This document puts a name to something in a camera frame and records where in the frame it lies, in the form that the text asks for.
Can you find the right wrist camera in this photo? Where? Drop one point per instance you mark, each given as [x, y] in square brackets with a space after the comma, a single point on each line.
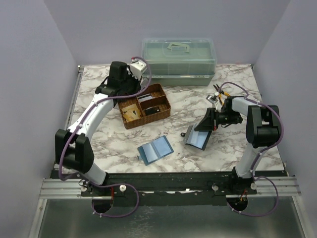
[214, 100]

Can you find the gold cards in tray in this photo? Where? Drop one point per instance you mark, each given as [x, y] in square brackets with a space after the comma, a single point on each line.
[131, 113]

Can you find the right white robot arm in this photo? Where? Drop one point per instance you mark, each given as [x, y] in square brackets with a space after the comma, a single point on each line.
[264, 130]

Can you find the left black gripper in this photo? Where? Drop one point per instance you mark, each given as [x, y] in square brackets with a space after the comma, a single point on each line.
[136, 82]

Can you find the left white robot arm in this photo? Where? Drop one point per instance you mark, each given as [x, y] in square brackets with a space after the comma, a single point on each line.
[73, 148]

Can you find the black leather card holder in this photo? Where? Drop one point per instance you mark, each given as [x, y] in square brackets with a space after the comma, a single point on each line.
[198, 139]

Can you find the brown wicker divided tray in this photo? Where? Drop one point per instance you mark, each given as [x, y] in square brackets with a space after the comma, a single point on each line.
[159, 100]

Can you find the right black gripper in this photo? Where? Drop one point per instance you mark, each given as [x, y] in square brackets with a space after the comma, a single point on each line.
[210, 121]

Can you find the green clear-lid storage box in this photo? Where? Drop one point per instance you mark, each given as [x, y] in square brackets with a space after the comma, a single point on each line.
[180, 62]

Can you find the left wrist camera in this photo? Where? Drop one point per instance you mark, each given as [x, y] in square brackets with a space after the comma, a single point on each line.
[137, 68]

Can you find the blue plastic card sleeve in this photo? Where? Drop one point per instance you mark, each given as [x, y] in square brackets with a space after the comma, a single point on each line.
[154, 150]

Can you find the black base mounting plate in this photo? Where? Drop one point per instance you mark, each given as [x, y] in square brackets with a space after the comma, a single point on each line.
[171, 189]

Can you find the yellow handled pliers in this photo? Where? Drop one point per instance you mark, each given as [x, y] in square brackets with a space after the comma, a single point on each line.
[220, 93]

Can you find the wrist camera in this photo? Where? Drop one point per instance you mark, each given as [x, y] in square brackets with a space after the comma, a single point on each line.
[137, 68]
[214, 100]

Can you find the dark credit card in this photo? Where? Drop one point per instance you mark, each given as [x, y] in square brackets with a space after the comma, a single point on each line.
[151, 111]

